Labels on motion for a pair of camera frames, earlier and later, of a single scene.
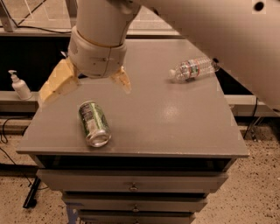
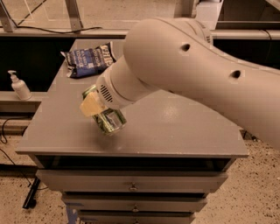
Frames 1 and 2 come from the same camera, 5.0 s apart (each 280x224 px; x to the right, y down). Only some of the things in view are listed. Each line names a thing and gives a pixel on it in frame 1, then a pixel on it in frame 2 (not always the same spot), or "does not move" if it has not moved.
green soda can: [95, 123] to [108, 120]
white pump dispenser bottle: [20, 87] does not move
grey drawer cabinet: [171, 145] does not move
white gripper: [97, 59] to [105, 91]
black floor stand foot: [31, 200] does not move
